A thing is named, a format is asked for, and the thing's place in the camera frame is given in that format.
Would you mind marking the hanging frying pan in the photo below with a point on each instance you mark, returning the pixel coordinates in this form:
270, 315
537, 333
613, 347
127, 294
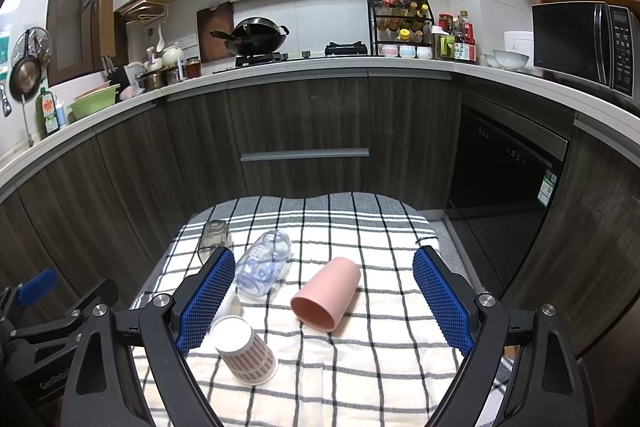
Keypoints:
25, 79

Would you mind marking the white rice cooker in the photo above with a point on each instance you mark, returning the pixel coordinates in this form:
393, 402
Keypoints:
517, 41

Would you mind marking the black gas stove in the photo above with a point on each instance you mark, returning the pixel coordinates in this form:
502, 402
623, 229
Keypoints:
310, 55

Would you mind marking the black knife block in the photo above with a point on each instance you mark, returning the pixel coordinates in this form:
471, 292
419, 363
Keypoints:
117, 74

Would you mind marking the grey transparent cup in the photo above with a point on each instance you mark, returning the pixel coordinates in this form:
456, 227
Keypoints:
212, 239

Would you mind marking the red lid jar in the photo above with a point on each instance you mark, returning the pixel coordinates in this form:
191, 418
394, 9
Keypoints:
445, 22

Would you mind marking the dark wooden cutting board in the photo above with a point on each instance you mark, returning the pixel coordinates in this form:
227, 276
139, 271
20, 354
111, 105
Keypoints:
214, 19

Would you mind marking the white teapot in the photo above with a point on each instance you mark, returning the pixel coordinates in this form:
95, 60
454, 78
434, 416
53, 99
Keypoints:
172, 56

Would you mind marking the black white checkered cloth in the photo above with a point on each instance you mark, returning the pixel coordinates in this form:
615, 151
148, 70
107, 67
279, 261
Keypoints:
340, 382

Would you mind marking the dark wood kitchen cabinets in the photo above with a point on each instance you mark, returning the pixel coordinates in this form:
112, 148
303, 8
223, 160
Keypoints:
300, 117

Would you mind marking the wall rack with boards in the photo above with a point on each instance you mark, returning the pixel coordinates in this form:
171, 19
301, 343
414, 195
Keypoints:
147, 4

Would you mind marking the clear glass bottle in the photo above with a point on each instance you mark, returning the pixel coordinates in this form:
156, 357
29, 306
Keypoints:
262, 264

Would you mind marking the pink cup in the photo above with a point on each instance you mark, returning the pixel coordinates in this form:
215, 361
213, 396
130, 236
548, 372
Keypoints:
330, 289

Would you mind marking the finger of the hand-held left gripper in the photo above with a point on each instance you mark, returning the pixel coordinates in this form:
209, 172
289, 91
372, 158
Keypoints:
39, 284
85, 304

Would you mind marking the steel pot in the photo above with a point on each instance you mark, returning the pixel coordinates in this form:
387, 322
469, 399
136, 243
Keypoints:
152, 80

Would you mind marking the dark sauce bottle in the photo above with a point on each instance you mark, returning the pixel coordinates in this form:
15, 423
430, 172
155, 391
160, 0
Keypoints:
465, 39

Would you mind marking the blue white bottle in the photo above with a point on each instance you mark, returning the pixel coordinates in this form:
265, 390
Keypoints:
61, 114

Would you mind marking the brown sauce jar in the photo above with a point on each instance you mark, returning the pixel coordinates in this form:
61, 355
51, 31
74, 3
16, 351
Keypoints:
193, 68

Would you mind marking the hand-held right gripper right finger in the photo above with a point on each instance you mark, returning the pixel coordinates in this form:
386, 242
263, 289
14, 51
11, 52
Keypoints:
442, 297

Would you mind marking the patterned paper cup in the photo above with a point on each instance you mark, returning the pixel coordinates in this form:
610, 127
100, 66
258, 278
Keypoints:
247, 354

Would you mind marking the black microwave oven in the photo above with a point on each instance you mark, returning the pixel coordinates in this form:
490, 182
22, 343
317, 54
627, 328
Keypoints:
565, 39

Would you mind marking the black spice rack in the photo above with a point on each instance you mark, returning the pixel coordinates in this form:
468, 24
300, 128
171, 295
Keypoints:
371, 22

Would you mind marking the small blue bowl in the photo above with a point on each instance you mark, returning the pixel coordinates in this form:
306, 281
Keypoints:
407, 52

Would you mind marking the green basin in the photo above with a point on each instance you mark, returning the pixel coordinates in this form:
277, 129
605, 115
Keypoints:
95, 104

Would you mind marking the black wok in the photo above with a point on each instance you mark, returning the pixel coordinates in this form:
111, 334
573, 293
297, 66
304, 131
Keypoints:
260, 38

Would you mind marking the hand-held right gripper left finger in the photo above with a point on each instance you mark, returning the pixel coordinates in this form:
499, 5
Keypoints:
207, 297

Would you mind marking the small pink bowl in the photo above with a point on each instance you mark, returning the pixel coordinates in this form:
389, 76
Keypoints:
390, 52

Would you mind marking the white ladle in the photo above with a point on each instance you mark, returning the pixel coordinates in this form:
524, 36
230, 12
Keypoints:
161, 42

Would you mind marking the small white bowl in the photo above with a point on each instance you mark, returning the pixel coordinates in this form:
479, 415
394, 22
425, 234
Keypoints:
424, 53

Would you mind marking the brown door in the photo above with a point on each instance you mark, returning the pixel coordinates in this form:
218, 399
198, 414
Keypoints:
75, 7

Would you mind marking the green mug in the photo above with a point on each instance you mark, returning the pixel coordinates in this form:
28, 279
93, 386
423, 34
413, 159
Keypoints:
444, 48

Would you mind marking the large white bowl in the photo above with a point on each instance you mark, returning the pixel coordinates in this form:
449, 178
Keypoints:
511, 59

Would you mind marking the green detergent bottle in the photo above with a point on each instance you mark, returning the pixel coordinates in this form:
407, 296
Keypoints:
47, 114

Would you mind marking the black built-in dishwasher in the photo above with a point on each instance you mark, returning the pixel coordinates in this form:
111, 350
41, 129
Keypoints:
500, 187

